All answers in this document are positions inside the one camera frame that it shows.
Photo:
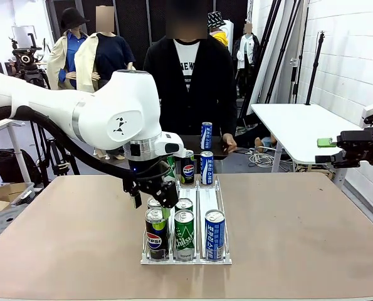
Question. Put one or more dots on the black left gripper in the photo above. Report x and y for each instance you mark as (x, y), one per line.
(142, 185)

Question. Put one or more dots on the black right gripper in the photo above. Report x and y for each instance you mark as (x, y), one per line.
(355, 141)

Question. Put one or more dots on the blue Pocari Sweat can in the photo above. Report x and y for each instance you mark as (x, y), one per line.
(207, 169)
(206, 138)
(215, 238)

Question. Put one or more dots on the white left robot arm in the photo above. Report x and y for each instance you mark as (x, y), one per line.
(111, 109)

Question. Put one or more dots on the person's left forearm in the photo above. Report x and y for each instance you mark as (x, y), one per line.
(228, 119)

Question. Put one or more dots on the person in black cardigan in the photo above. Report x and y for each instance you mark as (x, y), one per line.
(205, 78)

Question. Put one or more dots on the person's left hand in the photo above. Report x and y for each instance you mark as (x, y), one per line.
(230, 142)

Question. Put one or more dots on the black Pepsi can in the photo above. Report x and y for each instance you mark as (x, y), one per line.
(156, 241)
(153, 203)
(188, 171)

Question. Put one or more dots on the green Chilsung can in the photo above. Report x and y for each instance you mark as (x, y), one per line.
(184, 241)
(183, 204)
(171, 169)

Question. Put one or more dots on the large white side table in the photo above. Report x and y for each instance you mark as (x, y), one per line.
(292, 131)

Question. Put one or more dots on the white clear can rack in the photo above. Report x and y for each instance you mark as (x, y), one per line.
(205, 197)

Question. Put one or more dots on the black leaning poles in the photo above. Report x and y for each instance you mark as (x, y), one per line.
(277, 47)

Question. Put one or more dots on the mannequin in white jacket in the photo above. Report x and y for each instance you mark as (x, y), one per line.
(248, 53)

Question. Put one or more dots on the black backpack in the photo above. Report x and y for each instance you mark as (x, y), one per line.
(10, 169)

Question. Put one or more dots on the mannequin in navy tee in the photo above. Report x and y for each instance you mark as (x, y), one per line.
(111, 56)

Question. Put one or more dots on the brown cardboard box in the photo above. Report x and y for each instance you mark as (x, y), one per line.
(4, 191)

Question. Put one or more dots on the grey round stand base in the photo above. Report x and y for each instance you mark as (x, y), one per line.
(1, 222)

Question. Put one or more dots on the mannequin in yellow hoodie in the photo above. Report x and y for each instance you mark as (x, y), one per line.
(222, 39)

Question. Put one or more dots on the mannequin in blue shirt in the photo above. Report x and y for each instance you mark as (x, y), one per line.
(68, 47)

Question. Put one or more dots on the patterned bucket hat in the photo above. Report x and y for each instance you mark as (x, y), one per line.
(214, 19)

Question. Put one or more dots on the black cloche hat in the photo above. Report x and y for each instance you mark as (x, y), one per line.
(71, 17)

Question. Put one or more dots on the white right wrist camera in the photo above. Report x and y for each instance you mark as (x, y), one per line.
(368, 113)

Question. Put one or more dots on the black camera tripod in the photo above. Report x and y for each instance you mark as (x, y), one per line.
(26, 59)

